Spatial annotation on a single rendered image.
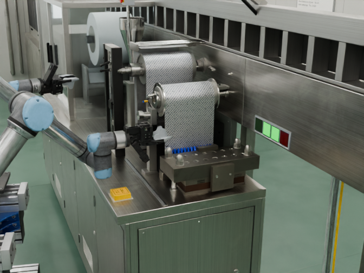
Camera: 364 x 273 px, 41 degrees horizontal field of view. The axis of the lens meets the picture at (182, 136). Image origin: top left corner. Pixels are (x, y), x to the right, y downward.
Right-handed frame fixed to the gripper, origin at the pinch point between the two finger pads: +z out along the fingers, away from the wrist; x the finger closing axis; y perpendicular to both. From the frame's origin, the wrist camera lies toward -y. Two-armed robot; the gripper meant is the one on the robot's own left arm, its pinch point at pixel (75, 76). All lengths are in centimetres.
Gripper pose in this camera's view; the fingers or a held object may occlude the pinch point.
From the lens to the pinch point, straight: 266.6
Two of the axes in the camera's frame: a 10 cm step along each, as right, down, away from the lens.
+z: 8.0, -1.9, 5.6
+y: -0.9, 9.0, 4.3
